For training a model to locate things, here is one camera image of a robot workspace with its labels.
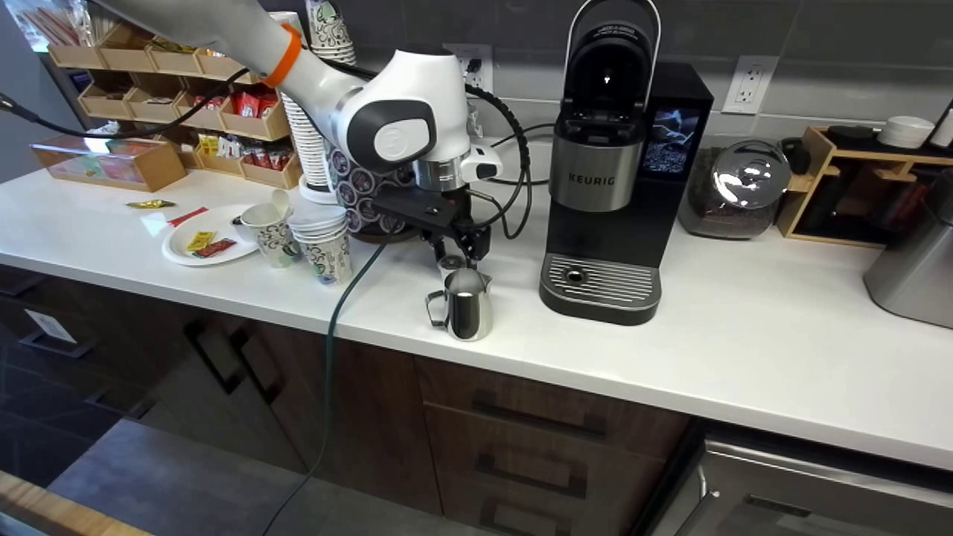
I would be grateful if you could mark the white wall outlet left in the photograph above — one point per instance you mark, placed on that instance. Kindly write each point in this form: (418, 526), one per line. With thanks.
(478, 67)

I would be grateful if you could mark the white plate with packets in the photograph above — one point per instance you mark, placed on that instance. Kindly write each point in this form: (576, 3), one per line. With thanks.
(210, 238)

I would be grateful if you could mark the silver round lidded container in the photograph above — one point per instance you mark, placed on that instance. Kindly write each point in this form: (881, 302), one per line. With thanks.
(734, 191)

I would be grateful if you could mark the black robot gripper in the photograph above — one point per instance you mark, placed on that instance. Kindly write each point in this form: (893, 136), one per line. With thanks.
(441, 218)

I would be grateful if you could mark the wooden drawer cabinet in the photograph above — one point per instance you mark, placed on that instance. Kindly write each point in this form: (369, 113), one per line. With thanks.
(481, 448)

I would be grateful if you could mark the white wall outlet right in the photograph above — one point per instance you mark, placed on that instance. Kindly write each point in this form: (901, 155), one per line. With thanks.
(747, 84)

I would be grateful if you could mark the stainless dishwasher front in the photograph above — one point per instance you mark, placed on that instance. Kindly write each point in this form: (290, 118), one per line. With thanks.
(753, 484)

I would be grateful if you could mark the yellow packet on counter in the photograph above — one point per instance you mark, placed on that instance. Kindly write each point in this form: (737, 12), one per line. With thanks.
(149, 204)

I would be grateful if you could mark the wooden tray organizer right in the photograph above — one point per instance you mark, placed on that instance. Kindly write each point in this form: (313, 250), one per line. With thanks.
(855, 188)

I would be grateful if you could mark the silver appliance right edge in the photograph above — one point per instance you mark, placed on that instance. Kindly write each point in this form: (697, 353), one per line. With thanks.
(914, 276)

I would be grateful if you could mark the patterned paper cup left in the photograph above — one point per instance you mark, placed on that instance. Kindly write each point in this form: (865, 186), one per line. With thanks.
(265, 223)

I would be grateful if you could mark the black Keurig coffee machine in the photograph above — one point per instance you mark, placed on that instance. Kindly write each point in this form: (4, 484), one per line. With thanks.
(622, 148)

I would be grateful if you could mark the small coffee pod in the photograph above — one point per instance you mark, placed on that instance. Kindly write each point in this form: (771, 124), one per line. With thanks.
(453, 264)

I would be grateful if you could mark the tall paper cup stack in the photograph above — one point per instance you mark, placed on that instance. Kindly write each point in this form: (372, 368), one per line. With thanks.
(313, 182)

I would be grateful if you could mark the cardboard box with packets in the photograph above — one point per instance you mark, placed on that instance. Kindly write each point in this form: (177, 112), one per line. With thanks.
(131, 164)

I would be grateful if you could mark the white wall outlet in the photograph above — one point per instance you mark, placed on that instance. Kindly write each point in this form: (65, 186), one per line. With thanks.
(747, 84)
(478, 67)

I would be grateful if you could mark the wooden condiment organizer shelf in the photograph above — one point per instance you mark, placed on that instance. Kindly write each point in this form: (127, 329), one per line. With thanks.
(216, 112)

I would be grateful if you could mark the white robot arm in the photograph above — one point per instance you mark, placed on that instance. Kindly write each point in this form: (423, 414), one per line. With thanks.
(408, 113)

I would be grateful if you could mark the silver milk jug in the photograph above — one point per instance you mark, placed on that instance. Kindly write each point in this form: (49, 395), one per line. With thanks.
(460, 305)

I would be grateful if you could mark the red sugar packet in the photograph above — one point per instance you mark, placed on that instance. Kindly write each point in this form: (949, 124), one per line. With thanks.
(182, 218)

